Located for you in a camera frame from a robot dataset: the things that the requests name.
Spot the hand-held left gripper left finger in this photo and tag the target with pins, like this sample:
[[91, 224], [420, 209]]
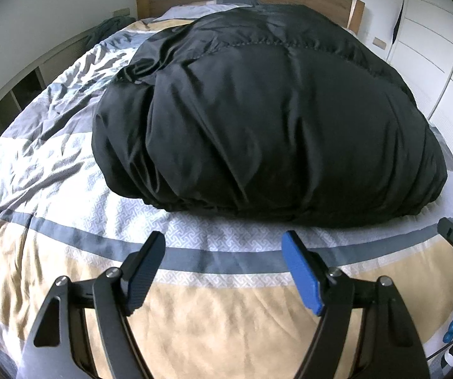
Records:
[[143, 276]]

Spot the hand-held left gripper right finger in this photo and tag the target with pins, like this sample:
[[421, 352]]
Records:
[[301, 272]]

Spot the black puffer coat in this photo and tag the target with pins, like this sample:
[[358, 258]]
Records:
[[270, 118]]

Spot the striped duvet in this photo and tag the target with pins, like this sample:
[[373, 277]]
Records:
[[210, 323]]

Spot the white wardrobe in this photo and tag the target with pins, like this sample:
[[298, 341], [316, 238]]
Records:
[[435, 47]]

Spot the low white shelf unit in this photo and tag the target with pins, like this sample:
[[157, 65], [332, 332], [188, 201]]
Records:
[[17, 87]]

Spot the green cloth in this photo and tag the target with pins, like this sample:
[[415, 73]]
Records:
[[110, 27]]

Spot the light blue pillow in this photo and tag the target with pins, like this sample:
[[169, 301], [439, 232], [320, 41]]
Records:
[[187, 10]]

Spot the beige wall socket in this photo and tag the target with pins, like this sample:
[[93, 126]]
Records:
[[379, 41], [122, 11]]

